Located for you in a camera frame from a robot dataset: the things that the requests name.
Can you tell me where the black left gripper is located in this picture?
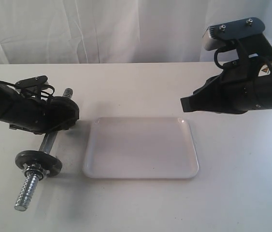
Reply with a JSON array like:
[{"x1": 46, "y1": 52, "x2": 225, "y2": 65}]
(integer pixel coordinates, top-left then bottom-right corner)
[{"x1": 7, "y1": 91, "x2": 79, "y2": 133}]

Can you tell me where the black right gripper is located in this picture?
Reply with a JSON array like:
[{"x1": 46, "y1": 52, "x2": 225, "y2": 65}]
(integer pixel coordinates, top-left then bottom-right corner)
[{"x1": 180, "y1": 33, "x2": 272, "y2": 114}]

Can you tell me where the chrome dumbbell bar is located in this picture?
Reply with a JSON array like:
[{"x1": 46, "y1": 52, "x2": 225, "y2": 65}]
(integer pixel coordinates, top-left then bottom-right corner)
[{"x1": 14, "y1": 88, "x2": 74, "y2": 213}]

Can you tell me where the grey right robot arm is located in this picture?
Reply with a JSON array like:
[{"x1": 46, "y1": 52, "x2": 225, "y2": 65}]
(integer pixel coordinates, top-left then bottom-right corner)
[{"x1": 180, "y1": 34, "x2": 272, "y2": 115}]

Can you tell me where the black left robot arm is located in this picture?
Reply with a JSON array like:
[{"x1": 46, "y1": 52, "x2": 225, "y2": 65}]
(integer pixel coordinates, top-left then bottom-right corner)
[{"x1": 0, "y1": 75, "x2": 80, "y2": 134}]

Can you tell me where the chrome star collar nut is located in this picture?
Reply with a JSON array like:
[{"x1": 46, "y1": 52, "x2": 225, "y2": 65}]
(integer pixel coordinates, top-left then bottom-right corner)
[{"x1": 23, "y1": 163, "x2": 47, "y2": 180}]

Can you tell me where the white rectangular tray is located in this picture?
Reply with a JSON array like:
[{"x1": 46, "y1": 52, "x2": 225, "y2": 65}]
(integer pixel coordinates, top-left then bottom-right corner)
[{"x1": 83, "y1": 117, "x2": 199, "y2": 179}]

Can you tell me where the white backdrop curtain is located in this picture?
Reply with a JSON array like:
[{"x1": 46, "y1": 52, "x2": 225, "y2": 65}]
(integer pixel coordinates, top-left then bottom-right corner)
[{"x1": 0, "y1": 0, "x2": 272, "y2": 64}]

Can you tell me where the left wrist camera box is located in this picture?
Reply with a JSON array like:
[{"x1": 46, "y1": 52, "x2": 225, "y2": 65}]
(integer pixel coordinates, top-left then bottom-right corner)
[{"x1": 15, "y1": 75, "x2": 48, "y2": 93}]

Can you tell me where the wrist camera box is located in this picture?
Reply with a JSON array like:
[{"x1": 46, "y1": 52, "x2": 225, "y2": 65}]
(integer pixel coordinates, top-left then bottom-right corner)
[
  {"x1": 15, "y1": 75, "x2": 48, "y2": 93},
  {"x1": 202, "y1": 17, "x2": 265, "y2": 51}
]

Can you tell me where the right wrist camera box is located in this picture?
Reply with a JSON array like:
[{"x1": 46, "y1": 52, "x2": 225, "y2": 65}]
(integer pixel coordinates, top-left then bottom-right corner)
[{"x1": 202, "y1": 17, "x2": 265, "y2": 51}]

